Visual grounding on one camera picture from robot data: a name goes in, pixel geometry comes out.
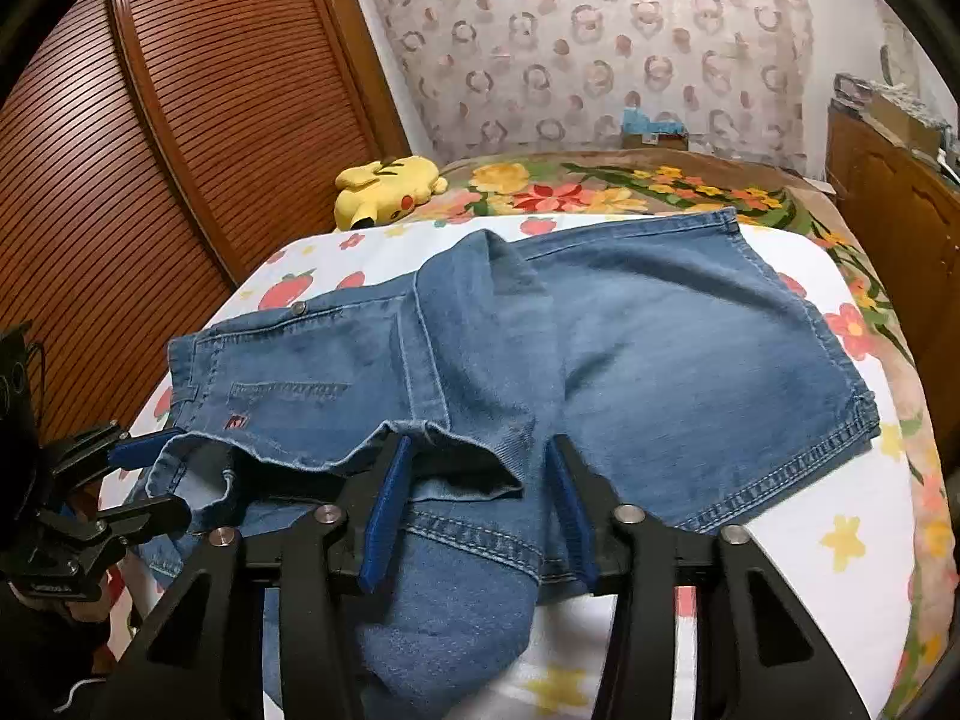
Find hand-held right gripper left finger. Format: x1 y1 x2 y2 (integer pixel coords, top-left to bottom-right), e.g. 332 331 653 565
97 431 417 720

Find floral blanket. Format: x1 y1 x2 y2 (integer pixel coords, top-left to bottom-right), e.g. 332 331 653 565
435 150 953 720

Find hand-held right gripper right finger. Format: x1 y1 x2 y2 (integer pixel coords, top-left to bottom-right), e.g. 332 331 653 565
547 433 875 720

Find wooden louvered wardrobe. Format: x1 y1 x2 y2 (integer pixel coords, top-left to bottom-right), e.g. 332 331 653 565
0 0 412 451

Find open cardboard box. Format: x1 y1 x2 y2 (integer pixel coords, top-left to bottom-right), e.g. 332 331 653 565
864 92 944 155

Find cardboard box with blue packets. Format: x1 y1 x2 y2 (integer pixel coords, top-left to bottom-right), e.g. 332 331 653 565
621 109 689 151

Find yellow plush toy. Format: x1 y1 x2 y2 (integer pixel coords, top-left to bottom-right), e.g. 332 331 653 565
334 155 449 232

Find blue denim pants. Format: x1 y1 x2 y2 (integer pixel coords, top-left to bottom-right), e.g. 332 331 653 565
120 206 883 720

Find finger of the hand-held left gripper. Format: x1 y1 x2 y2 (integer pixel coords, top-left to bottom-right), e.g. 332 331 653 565
41 424 187 492
37 493 194 567

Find white strawberry print sheet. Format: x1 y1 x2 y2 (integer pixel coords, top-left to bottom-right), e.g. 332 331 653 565
90 210 920 720

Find circle patterned sheer curtain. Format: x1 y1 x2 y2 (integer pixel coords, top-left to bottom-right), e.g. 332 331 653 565
360 0 815 166

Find wooden sideboard cabinet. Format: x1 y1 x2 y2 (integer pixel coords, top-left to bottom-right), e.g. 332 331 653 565
825 101 960 406

